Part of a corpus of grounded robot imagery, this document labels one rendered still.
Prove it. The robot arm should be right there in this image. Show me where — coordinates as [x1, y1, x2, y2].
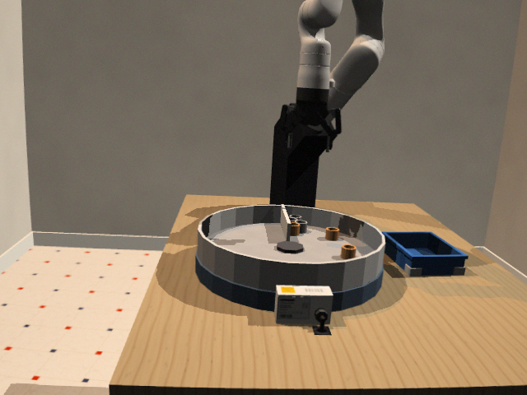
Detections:
[297, 0, 385, 109]

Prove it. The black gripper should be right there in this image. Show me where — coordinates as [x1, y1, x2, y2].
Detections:
[278, 87, 342, 152]

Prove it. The bronze ring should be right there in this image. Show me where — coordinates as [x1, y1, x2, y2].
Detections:
[325, 227, 339, 241]
[290, 222, 300, 236]
[341, 244, 357, 260]

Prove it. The blue crate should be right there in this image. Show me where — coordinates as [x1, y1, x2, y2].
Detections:
[381, 232, 469, 277]

